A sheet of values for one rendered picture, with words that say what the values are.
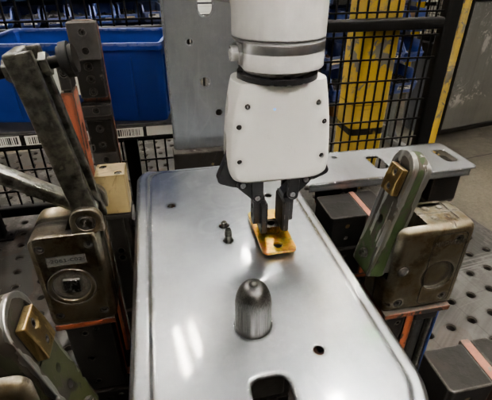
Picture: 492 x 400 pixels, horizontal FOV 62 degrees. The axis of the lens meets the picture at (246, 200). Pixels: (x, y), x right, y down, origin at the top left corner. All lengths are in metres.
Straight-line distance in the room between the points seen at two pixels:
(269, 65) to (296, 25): 0.04
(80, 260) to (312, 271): 0.23
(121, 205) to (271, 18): 0.28
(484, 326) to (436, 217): 0.45
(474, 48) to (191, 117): 2.80
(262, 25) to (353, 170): 0.34
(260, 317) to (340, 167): 0.35
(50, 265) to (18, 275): 0.55
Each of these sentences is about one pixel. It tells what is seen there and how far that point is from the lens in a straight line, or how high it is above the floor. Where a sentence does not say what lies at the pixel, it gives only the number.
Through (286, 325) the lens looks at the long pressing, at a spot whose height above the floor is 1.00.
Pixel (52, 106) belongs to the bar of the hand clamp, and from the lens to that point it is 0.38.
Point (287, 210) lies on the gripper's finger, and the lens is 0.44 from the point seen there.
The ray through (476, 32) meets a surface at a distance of 3.28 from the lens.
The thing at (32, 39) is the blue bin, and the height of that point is 1.14.
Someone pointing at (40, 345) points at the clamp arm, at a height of 1.08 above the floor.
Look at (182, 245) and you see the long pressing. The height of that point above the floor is 1.00.
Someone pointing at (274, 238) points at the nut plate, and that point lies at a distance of 0.46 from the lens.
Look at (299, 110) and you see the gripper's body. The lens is 0.38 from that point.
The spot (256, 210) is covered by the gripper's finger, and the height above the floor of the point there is 1.04.
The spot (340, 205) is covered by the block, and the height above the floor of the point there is 0.98.
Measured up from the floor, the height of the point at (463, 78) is 0.54.
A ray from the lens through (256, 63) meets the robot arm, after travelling 0.36.
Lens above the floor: 1.28
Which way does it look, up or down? 31 degrees down
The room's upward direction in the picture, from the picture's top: straight up
